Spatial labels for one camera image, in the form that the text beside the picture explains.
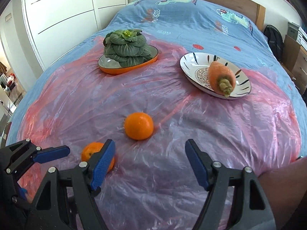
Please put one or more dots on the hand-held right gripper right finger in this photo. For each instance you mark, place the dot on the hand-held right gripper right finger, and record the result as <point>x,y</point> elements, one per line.
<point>196,163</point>

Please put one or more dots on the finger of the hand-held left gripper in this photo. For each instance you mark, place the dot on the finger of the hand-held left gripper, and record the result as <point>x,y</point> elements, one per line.
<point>51,153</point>
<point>22,193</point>

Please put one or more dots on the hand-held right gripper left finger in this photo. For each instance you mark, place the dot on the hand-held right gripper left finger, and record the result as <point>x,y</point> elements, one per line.
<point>103,163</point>

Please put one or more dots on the bumpy orange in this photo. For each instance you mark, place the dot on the bumpy orange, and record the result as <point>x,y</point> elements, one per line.
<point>92,151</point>

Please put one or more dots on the small smooth orange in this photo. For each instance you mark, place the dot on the small smooth orange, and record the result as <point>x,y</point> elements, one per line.
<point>139,125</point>

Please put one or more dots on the pink plastic sheet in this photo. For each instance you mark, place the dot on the pink plastic sheet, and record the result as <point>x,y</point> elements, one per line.
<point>156,100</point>

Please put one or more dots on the carrot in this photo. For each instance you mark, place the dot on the carrot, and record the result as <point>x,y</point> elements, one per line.
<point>219,75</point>

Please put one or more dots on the person's bare leg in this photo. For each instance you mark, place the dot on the person's bare leg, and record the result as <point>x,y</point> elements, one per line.
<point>285,196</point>

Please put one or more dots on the white patterned plate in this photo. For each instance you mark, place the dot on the white patterned plate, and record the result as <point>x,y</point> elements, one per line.
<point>191,64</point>

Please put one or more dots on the orange oval plate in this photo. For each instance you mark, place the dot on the orange oval plate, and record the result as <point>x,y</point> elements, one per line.
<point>148,58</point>

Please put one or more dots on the green bok choy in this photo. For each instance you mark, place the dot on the green bok choy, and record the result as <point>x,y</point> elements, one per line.
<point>127,49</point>

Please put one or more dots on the white wardrobe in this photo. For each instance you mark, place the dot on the white wardrobe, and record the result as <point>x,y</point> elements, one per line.
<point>67,16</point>

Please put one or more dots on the blue printed blanket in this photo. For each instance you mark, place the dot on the blue printed blanket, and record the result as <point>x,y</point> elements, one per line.
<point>191,21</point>

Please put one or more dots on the wooden nightstand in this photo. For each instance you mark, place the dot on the wooden nightstand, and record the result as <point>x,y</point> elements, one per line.
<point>293,57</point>

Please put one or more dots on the black backpack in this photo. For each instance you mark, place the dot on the black backpack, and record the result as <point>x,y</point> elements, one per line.
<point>274,42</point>

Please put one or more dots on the grey storage box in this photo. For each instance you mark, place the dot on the grey storage box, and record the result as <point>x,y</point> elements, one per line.
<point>293,30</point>

